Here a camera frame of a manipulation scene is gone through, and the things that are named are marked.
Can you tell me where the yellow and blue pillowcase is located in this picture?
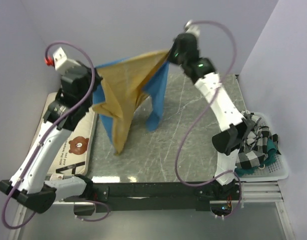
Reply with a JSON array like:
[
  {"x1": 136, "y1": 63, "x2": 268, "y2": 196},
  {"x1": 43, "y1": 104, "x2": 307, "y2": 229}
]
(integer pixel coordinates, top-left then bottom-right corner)
[{"x1": 92, "y1": 50, "x2": 169, "y2": 155}]

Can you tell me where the cream pillow with bear print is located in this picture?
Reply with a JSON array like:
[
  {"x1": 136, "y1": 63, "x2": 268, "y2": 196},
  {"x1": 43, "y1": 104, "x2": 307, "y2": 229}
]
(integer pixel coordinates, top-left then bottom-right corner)
[{"x1": 30, "y1": 91, "x2": 99, "y2": 180}]

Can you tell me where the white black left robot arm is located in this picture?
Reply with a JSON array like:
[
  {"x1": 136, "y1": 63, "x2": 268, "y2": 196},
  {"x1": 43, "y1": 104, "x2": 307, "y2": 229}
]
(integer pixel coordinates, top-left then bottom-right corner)
[{"x1": 0, "y1": 64, "x2": 103, "y2": 214}]

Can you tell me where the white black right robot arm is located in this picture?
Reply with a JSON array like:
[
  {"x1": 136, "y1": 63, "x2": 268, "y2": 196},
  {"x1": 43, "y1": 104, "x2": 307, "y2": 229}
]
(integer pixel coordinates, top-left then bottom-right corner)
[{"x1": 168, "y1": 32, "x2": 248, "y2": 200}]

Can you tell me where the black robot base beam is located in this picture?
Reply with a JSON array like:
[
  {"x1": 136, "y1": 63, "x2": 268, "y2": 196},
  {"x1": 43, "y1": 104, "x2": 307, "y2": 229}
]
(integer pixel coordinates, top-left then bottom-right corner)
[{"x1": 73, "y1": 181, "x2": 234, "y2": 217}]

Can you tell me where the black white checkered cloth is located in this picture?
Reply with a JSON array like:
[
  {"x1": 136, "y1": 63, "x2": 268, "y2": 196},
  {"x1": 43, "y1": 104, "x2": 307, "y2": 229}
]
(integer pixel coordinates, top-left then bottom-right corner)
[{"x1": 234, "y1": 111, "x2": 279, "y2": 172}]

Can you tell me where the teal green cloth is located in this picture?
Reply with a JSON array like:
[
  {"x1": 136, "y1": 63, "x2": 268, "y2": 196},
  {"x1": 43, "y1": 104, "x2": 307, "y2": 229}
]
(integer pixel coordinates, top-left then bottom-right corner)
[{"x1": 234, "y1": 139, "x2": 280, "y2": 177}]

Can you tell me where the white plastic basket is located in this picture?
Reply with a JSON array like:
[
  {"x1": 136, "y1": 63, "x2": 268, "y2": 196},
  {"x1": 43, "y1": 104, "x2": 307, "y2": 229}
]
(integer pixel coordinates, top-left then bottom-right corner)
[{"x1": 234, "y1": 111, "x2": 290, "y2": 181}]

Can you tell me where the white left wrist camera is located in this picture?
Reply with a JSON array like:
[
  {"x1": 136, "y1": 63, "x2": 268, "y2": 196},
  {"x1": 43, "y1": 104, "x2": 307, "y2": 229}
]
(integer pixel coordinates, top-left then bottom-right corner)
[{"x1": 45, "y1": 47, "x2": 81, "y2": 75}]

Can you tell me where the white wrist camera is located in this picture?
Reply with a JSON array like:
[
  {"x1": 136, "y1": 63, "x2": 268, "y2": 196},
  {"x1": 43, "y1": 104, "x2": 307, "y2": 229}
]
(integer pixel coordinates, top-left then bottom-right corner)
[
  {"x1": 45, "y1": 47, "x2": 81, "y2": 75},
  {"x1": 184, "y1": 20, "x2": 200, "y2": 39}
]

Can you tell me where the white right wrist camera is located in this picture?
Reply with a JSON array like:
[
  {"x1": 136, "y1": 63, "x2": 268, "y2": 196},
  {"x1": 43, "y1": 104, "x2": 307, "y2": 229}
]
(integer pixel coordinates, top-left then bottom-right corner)
[{"x1": 184, "y1": 20, "x2": 200, "y2": 39}]

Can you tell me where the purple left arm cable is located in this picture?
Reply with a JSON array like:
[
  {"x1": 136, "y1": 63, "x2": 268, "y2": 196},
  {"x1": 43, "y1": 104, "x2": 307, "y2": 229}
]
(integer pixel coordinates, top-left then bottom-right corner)
[{"x1": 2, "y1": 41, "x2": 111, "y2": 230}]

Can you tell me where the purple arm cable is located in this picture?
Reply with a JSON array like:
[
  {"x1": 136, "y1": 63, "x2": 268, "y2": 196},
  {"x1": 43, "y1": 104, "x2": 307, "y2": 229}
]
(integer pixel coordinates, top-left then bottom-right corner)
[
  {"x1": 174, "y1": 20, "x2": 243, "y2": 218},
  {"x1": 2, "y1": 41, "x2": 111, "y2": 230}
]

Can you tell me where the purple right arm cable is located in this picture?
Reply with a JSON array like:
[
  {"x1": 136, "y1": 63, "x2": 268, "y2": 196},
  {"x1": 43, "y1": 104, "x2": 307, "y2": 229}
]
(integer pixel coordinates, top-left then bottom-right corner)
[{"x1": 174, "y1": 20, "x2": 243, "y2": 218}]

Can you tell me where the aluminium frame rail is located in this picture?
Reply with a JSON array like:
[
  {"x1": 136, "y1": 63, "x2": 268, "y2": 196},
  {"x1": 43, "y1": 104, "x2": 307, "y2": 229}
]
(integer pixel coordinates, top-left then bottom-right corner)
[{"x1": 50, "y1": 181, "x2": 284, "y2": 205}]

